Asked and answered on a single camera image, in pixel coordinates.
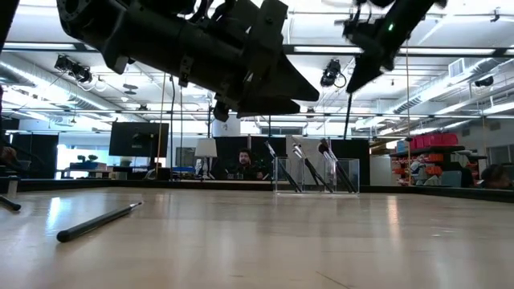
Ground white-shade table lamp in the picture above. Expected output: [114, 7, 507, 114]
[194, 137, 218, 181]

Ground round grey-head makeup brush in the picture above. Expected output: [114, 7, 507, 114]
[319, 138, 357, 193]

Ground black storage shelf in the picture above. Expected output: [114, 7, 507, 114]
[388, 132, 489, 189]

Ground silver ventilation duct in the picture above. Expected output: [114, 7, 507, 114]
[391, 57, 503, 116]
[0, 59, 150, 122]

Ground black ceiling light rig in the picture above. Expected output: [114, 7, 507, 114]
[53, 54, 94, 84]

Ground thin black makeup brush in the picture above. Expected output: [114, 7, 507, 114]
[55, 201, 144, 244]
[343, 92, 353, 140]
[0, 193, 22, 212]

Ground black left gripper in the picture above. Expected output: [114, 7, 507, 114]
[180, 0, 320, 123]

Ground black partition panel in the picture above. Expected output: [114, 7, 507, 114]
[8, 132, 59, 180]
[212, 136, 371, 186]

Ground white hanging sheet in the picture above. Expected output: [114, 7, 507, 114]
[285, 135, 333, 186]

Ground black ceiling-mounted camera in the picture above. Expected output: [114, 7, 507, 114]
[319, 58, 348, 88]

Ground dark-bristle thick makeup brush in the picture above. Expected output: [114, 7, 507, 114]
[264, 140, 302, 193]

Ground black wall monitor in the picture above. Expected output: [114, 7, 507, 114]
[108, 121, 170, 158]

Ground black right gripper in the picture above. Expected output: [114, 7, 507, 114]
[343, 11, 398, 94]

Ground black ceiling beam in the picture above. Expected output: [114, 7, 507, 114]
[0, 42, 514, 56]

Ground black aluminium table frame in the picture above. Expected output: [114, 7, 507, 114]
[0, 177, 514, 204]

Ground person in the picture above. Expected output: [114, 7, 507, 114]
[224, 147, 269, 181]
[479, 163, 514, 190]

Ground white wall box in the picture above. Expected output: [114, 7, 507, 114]
[220, 119, 243, 138]

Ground clear acrylic brush organizer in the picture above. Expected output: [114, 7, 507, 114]
[274, 157, 361, 196]

